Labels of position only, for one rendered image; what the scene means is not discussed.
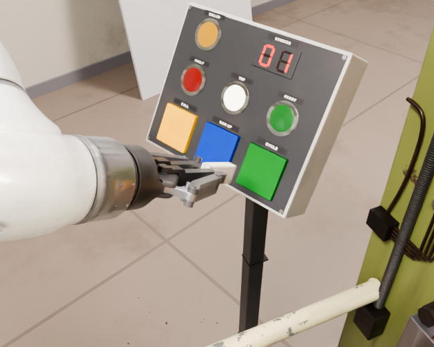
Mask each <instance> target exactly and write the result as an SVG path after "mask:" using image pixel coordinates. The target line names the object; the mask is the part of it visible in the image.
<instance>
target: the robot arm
mask: <svg viewBox="0 0 434 347"><path fill-rule="evenodd" d="M188 159H189V158H187V157H186V156H178V155H173V154H162V153H156V152H150V151H148V150H146V149H145V148H143V147H141V146H139V145H126V144H121V143H120V142H119V141H117V140H115V139H113V138H110V137H100V136H82V135H78V134H69V135H67V134H62V133H61V130H60V129H59V127H58V126H57V125H55V124H54V123H53V122H52V121H51V120H50V119H48V118H47V117H46V116H45V115H44V114H43V113H42V112H41V111H40V110H39V109H38V108H37V107H36V105H35V104H34V103H33V102H32V101H31V99H30V97H29V96H28V94H27V92H26V90H25V88H24V86H23V82H22V80H21V76H20V73H19V71H18V69H17V67H16V65H15V64H14V62H13V60H12V58H11V57H10V55H9V54H8V51H7V50H6V49H5V47H4V46H3V44H2V42H1V41H0V243H5V242H16V241H20V240H27V239H32V238H37V237H40V236H43V235H47V234H51V233H54V232H55V231H58V230H59V229H61V228H63V227H66V226H68V225H71V224H73V225H77V224H84V223H86V222H94V221H99V220H109V219H113V218H116V217H118V216H120V215H121V214H122V213H123V212H124V211H129V210H135V209H140V208H143V207H144V206H146V205H147V204H149V203H150V202H151V201H152V200H153V199H154V198H164V199H167V198H171V197H172V196H177V197H179V198H180V200H181V201H183V202H184V203H183V205H184V206H185V207H188V208H192V207H193V205H194V203H195V202H198V201H199V200H202V199H204V198H207V197H210V196H212V195H214V194H216V192H217V190H218V187H219V185H223V184H230V183H231V180H232V178H233V176H234V173H235V170H236V165H233V164H232V163H231V162H203V163H202V164H201V162H202V158H201V157H199V156H195V158H194V160H188Z"/></svg>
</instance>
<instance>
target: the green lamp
mask: <svg viewBox="0 0 434 347"><path fill-rule="evenodd" d="M269 120H270V124H271V126H272V128H273V129H274V130H276V131H277V132H285V131H287V130H288V129H290V128H291V126H292V125H293V122H294V114H293V111H292V109H291V108H290V107H289V106H287V105H279V106H277V107H275V108H274V109H273V110H272V112H271V114H270V119H269Z"/></svg>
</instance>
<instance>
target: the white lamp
mask: <svg viewBox="0 0 434 347"><path fill-rule="evenodd" d="M244 102H245V92H244V90H243V88H241V87H240V86H239V85H232V86H231V87H229V88H228V89H227V90H226V92H225V95H224V103H225V106H226V108H227V109H229V110H231V111H236V110H238V109H240V108H241V107H242V106H243V104H244Z"/></svg>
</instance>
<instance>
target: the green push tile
mask: <svg viewBox="0 0 434 347"><path fill-rule="evenodd" d="M288 162H289V160H288V159H286V158H284V157H282V156H280V155H278V154H275V153H273V152H272V151H269V150H268V149H265V148H264V147H261V146H260V145H257V144H255V143H250V145H249V148H248V150H247V153H246V156H245V159H244V161H243V163H242V167H241V168H240V172H239V174H238V177H237V179H236V182H237V183H238V184H240V185H242V186H243V187H245V188H247V189H249V190H250V191H252V192H254V193H257V194H258V195H259V196H262V197H263V198H265V199H267V200H269V201H272V200H273V198H274V196H275V194H276V191H277V188H278V185H279V184H280V181H281V178H282V175H283V173H284V172H285V169H286V166H287V163H288Z"/></svg>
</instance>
